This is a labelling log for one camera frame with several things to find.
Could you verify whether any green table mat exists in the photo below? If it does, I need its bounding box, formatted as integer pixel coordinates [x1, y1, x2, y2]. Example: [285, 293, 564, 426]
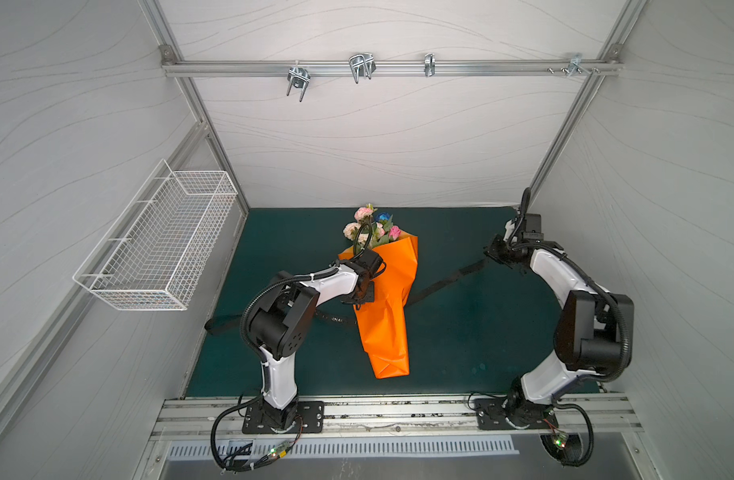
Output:
[216, 207, 560, 395]

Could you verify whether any white wire basket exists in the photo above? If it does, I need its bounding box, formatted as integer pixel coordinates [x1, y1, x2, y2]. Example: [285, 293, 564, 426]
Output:
[73, 160, 237, 311]

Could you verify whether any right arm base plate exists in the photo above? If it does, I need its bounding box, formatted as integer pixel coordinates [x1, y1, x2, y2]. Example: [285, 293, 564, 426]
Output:
[469, 397, 559, 431]

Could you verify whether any aluminium crossbar rail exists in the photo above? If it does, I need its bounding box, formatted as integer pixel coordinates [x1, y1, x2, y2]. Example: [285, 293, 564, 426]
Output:
[163, 57, 624, 78]

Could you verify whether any metal hook clamp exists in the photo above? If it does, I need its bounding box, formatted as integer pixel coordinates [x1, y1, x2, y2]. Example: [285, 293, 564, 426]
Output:
[286, 66, 311, 102]
[348, 53, 376, 84]

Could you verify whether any black printed ribbon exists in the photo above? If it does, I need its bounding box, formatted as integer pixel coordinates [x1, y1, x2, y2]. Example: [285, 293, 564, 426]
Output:
[204, 260, 487, 336]

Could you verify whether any magenta fake rose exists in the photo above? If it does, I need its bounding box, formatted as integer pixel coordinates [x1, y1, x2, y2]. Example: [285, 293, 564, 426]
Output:
[388, 225, 402, 242]

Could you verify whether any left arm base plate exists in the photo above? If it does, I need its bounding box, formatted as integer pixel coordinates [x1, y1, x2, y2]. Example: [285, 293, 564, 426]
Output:
[242, 400, 324, 434]

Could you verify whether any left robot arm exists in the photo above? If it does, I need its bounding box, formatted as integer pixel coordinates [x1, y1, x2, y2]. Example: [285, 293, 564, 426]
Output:
[239, 250, 385, 431]

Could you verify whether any white slotted cable duct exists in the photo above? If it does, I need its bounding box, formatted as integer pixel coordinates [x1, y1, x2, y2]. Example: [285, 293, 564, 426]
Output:
[167, 434, 520, 461]

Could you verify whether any light pink fake rose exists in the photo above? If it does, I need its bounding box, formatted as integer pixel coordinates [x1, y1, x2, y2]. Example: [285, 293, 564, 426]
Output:
[354, 204, 376, 226]

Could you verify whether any left black cable conduit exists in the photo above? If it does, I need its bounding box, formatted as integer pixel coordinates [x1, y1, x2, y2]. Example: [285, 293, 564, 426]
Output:
[209, 392, 305, 473]

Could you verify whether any metal ring clamp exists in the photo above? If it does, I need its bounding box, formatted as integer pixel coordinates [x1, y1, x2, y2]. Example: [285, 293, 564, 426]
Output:
[424, 53, 436, 78]

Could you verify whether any metal hook clamp left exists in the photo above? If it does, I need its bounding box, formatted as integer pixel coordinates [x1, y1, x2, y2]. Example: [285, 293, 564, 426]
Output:
[286, 66, 311, 102]

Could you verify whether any metal hook clamp middle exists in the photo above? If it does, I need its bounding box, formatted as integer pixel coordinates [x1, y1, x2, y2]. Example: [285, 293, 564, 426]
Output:
[348, 53, 376, 84]

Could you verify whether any aluminium front rail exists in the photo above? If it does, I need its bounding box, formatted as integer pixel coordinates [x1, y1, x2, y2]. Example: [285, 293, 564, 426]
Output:
[150, 393, 644, 441]

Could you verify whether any right black cable conduit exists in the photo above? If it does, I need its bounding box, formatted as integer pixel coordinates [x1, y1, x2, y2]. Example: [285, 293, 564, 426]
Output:
[539, 401, 595, 468]

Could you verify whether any orange wrapping paper sheet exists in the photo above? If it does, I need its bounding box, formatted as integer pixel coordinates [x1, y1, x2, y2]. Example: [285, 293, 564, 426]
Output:
[354, 232, 419, 379]

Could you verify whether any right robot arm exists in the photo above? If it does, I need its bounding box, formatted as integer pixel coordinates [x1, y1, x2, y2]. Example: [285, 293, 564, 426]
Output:
[486, 211, 634, 429]

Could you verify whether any metal bracket clamp right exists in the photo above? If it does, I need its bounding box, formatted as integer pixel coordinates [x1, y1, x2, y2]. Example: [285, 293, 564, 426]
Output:
[547, 54, 600, 78]

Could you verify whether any black cable conduit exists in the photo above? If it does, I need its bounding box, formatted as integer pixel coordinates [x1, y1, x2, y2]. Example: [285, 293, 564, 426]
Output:
[539, 401, 595, 468]
[209, 392, 305, 473]

